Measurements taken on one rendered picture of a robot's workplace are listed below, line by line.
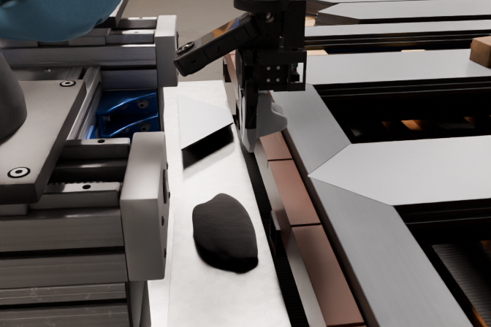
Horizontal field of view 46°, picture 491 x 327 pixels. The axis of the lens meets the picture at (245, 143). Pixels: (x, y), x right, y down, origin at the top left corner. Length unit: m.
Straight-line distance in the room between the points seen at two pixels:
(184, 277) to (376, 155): 0.35
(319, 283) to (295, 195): 0.19
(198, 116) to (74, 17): 0.95
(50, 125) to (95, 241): 0.11
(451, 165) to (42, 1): 0.67
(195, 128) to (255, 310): 0.54
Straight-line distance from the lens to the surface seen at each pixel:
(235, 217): 0.98
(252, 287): 0.88
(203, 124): 1.28
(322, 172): 0.84
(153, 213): 0.51
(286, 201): 0.80
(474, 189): 0.85
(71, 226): 0.52
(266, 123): 0.76
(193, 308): 0.85
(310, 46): 1.48
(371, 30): 1.56
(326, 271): 0.69
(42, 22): 0.38
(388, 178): 0.84
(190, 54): 0.71
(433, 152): 0.93
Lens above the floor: 1.26
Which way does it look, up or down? 27 degrees down
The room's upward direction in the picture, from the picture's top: straight up
